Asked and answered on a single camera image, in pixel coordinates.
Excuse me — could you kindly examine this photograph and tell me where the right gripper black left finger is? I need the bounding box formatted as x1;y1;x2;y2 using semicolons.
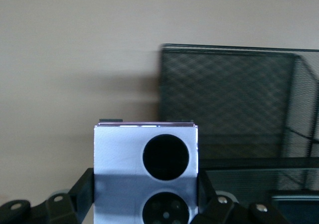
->
46;168;95;224

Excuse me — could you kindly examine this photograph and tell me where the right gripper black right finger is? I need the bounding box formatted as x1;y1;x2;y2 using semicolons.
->
191;170;240;224

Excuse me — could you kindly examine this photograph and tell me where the black mesh two-tier tray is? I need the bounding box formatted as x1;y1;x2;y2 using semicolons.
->
158;43;319;224

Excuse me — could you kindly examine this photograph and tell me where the lilac flip phone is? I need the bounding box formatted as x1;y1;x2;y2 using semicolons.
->
93;119;199;224

